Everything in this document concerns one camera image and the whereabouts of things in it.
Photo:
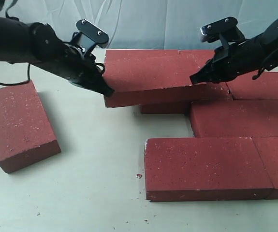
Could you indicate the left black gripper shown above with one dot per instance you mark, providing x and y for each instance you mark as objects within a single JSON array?
[{"x": 80, "y": 69}]

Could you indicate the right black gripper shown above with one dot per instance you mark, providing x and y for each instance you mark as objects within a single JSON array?
[{"x": 234, "y": 58}]

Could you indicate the chipped red brick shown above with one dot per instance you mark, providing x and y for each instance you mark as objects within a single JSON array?
[{"x": 205, "y": 92}]

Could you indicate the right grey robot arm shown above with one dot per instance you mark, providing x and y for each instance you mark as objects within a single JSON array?
[{"x": 271, "y": 33}]

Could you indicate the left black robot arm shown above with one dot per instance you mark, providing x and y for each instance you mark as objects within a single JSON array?
[{"x": 37, "y": 44}]

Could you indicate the right third-row red brick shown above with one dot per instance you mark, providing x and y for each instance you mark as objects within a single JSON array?
[{"x": 241, "y": 118}]

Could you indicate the right second-row red brick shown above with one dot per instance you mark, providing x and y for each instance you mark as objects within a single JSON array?
[{"x": 263, "y": 88}]

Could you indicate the front large red brick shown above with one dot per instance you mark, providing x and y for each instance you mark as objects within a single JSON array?
[{"x": 204, "y": 169}]

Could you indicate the white backdrop cloth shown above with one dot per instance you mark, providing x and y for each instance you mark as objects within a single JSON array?
[{"x": 147, "y": 24}]

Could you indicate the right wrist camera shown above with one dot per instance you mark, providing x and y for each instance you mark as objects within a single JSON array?
[{"x": 225, "y": 30}]

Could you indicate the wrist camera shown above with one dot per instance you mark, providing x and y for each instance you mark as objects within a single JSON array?
[
  {"x": 89, "y": 36},
  {"x": 225, "y": 30}
]

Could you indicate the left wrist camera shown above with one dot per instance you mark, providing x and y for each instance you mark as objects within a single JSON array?
[{"x": 89, "y": 36}]

